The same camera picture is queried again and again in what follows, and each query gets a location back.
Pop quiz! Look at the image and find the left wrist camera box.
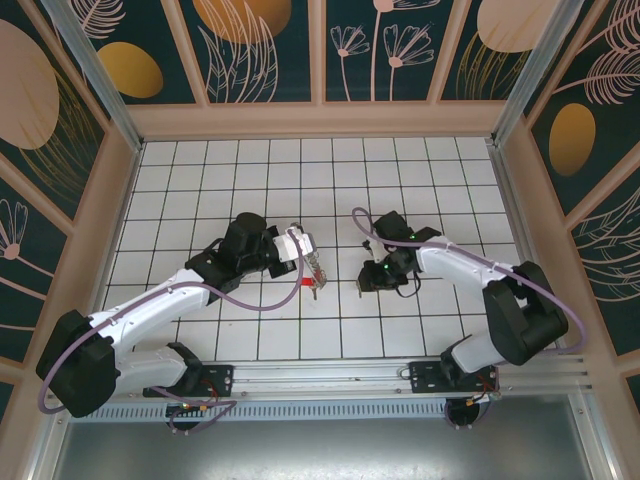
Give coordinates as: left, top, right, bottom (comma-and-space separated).
272, 225, 318, 265

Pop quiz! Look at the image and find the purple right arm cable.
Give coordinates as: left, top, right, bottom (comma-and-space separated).
351, 206, 587, 355

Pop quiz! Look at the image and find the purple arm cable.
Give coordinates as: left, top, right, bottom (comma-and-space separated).
351, 206, 587, 355
38, 237, 309, 416

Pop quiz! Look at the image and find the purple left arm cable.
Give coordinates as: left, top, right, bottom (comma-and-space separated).
38, 237, 309, 416

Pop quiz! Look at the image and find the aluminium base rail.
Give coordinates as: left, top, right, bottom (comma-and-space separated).
199, 355, 594, 401

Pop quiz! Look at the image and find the grey slotted cable duct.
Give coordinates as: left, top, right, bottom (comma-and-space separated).
92, 402, 451, 422

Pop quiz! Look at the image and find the wall panel with flower outlines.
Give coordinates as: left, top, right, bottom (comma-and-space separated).
323, 0, 460, 104

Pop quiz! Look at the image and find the wall panel feather and oval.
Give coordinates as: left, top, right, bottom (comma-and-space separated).
522, 0, 640, 217

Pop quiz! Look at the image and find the wall panel with orange oval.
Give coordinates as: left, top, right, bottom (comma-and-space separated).
49, 0, 199, 106

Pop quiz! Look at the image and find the wall panel with leaf outlines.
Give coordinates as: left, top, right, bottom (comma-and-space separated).
178, 0, 322, 105

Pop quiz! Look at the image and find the aluminium frame post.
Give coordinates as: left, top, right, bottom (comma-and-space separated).
488, 0, 601, 147
38, 0, 147, 152

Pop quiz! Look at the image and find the wall panel with single flower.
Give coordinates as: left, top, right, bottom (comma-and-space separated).
0, 164, 71, 364

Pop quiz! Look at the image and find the wall panel with peach circle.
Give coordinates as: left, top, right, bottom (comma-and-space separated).
438, 0, 549, 102

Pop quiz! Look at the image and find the wall panel with large peach disc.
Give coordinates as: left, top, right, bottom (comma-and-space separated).
0, 0, 110, 227

